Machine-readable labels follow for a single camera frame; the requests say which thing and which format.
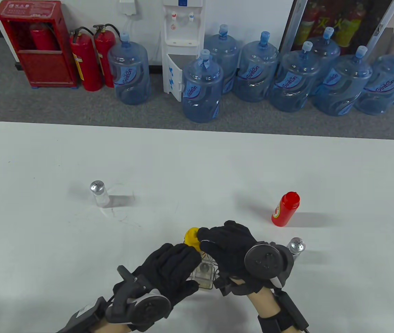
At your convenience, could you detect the white wall box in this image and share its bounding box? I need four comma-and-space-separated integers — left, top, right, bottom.
119, 0, 137, 16

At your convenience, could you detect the black right wrist strap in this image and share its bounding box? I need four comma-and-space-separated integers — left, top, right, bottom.
257, 291, 310, 333

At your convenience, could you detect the white water dispenser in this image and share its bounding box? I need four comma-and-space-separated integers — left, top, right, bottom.
161, 0, 207, 103

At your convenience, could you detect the red fire extinguisher cabinet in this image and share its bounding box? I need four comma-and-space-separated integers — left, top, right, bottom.
0, 0, 79, 89

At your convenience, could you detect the black right hand controller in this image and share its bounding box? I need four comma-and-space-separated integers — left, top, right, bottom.
244, 243, 295, 289

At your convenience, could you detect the red fire extinguisher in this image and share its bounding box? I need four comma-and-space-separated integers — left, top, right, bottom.
92, 23, 120, 88
69, 27, 103, 92
29, 23, 59, 52

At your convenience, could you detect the red ketchup seasoning bottle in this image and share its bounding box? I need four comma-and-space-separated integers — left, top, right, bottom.
271, 191, 301, 227

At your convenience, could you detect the black hand controller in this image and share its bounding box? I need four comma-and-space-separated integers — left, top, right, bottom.
105, 265, 172, 333
244, 243, 295, 289

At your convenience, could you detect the glass salt seasoning bottle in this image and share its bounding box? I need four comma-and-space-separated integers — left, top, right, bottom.
90, 180, 110, 208

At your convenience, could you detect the yellow mustard seasoning bottle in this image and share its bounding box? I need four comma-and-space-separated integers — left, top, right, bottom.
184, 227, 203, 251

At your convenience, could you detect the person's left hand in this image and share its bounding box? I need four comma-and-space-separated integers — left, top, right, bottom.
135, 243, 203, 306

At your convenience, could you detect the person's right hand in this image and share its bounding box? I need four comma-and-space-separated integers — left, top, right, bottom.
197, 220, 274, 297

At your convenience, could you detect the glass pepper seasoning bottle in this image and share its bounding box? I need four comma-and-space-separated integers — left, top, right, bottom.
286, 237, 306, 261

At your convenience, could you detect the clear oil seasoning bottle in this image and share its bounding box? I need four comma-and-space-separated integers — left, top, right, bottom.
192, 256, 218, 290

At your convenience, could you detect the person's right forearm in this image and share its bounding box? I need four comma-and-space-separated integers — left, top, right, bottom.
247, 290, 281, 318

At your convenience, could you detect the glass door panel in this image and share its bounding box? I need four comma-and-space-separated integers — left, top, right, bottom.
279, 0, 394, 58

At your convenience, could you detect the row of blue water jugs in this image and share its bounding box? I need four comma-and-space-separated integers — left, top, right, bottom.
107, 24, 394, 124

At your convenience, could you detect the person's left forearm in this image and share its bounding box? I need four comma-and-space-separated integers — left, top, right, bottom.
91, 319, 133, 333

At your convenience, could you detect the chrome wire seasoning rack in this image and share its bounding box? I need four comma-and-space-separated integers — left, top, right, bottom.
183, 243, 220, 291

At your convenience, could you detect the black left hand controller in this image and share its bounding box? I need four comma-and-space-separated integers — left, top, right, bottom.
105, 265, 172, 333

